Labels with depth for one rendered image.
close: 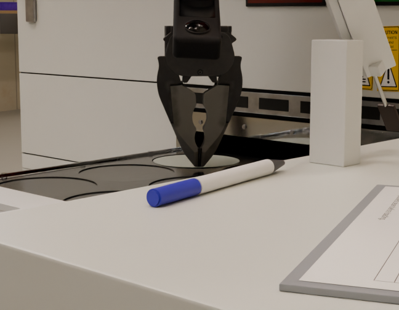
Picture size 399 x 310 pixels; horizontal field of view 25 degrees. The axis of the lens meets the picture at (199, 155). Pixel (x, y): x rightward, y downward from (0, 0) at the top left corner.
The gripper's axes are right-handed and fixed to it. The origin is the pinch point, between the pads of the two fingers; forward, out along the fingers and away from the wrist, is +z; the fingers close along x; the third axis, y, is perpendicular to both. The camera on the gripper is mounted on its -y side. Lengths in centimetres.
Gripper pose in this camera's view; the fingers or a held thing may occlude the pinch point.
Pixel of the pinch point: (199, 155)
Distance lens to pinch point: 96.3
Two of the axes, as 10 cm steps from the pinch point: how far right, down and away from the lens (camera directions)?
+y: -0.6, -1.5, 9.9
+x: -10.0, 0.1, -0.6
